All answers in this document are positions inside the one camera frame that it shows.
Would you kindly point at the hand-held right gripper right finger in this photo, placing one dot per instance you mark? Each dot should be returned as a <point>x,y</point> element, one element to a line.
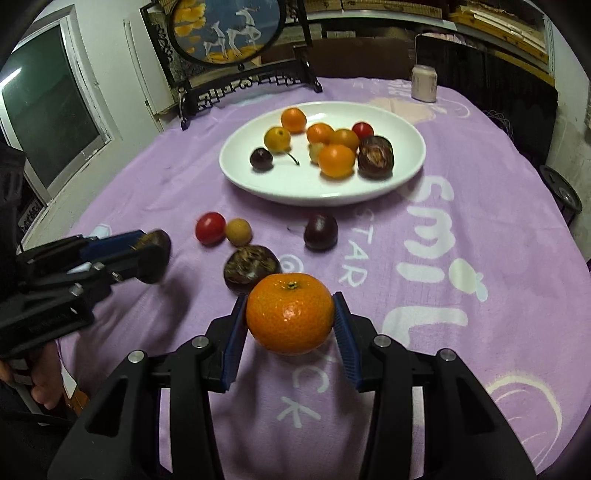
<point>346,341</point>

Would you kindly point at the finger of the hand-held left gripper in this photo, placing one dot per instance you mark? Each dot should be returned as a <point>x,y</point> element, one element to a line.
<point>134,265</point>
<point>115,242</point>

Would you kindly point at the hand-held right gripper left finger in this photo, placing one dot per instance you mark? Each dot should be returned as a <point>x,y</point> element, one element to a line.
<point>233,346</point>

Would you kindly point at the large orange mandarin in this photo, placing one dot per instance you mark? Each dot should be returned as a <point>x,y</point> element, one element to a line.
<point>293,119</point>
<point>290,313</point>

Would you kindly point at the red cherry tomato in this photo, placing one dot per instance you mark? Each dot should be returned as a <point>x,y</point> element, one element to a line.
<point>210,227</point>
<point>362,130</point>

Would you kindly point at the tan longan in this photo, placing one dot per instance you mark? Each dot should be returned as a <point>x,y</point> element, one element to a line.
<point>315,153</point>
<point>238,231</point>

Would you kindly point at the white oval plate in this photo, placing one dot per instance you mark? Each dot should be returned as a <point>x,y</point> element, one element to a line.
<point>286,184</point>

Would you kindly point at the small orange tangerine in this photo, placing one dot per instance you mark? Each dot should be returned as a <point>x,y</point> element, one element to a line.
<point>337,160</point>
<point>344,138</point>
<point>320,133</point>

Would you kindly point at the yellow round citrus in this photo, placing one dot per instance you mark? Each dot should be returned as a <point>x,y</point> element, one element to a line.
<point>277,138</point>

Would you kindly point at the person's left hand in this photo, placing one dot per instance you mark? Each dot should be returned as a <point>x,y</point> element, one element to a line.
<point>44,383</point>

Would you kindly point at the purple printed tablecloth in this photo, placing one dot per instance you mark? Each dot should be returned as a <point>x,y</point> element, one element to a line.
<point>438,300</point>

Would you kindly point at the round deer table screen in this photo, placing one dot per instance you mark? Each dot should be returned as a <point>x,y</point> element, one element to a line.
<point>226,27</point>

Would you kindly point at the black round stool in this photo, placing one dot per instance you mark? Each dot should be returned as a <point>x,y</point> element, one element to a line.
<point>561,191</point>

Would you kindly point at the pale drink can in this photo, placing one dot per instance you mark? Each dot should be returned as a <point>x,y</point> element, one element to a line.
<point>425,83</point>

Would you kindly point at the pink cloth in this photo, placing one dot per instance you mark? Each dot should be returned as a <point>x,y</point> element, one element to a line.
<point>438,37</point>

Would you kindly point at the window with white frame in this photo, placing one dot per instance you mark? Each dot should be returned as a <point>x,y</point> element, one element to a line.
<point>46,106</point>

